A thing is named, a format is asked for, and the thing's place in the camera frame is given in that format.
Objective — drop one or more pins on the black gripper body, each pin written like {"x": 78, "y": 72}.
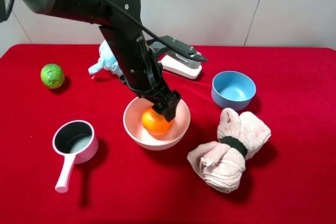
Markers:
{"x": 159, "y": 95}

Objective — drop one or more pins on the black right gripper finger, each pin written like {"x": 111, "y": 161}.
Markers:
{"x": 169, "y": 111}

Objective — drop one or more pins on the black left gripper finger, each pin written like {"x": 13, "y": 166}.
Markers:
{"x": 158, "y": 109}

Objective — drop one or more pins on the orange mandarin fruit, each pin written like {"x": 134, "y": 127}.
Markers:
{"x": 154, "y": 123}

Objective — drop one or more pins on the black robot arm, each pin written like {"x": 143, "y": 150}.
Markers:
{"x": 120, "y": 23}

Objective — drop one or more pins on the pink ceramic bowl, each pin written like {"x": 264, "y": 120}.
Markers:
{"x": 134, "y": 127}

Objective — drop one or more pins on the white flat device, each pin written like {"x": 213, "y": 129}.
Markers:
{"x": 177, "y": 64}

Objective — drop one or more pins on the light blue mesh bath sponge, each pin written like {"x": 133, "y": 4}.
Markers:
{"x": 106, "y": 61}

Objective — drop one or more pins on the blue bowl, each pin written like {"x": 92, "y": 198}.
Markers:
{"x": 232, "y": 89}

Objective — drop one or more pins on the black elastic band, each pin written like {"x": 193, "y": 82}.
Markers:
{"x": 234, "y": 143}

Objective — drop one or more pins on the pink rolled towel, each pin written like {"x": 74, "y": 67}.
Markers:
{"x": 221, "y": 166}

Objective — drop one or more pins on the pink saucepan with dark interior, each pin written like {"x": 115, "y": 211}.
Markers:
{"x": 77, "y": 143}

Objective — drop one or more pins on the green lime fruit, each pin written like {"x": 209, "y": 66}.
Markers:
{"x": 52, "y": 76}

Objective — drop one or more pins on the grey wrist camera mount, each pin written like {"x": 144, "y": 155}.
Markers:
{"x": 178, "y": 50}

